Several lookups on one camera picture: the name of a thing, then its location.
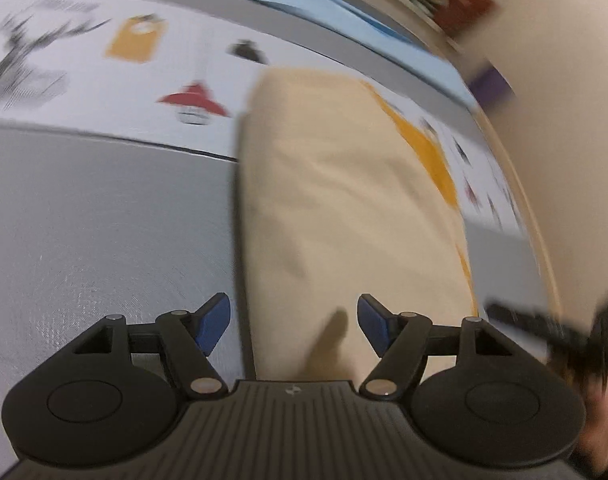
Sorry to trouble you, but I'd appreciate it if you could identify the beige and yellow jacket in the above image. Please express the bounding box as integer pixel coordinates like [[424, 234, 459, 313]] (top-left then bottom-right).
[[239, 68, 476, 382]]

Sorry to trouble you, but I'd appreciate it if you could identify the grey printed bed sheet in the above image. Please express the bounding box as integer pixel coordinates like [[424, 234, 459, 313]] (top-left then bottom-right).
[[0, 0, 548, 475]]

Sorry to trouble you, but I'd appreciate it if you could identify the dark red cushion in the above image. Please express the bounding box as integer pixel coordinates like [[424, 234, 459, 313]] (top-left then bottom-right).
[[432, 0, 496, 38]]

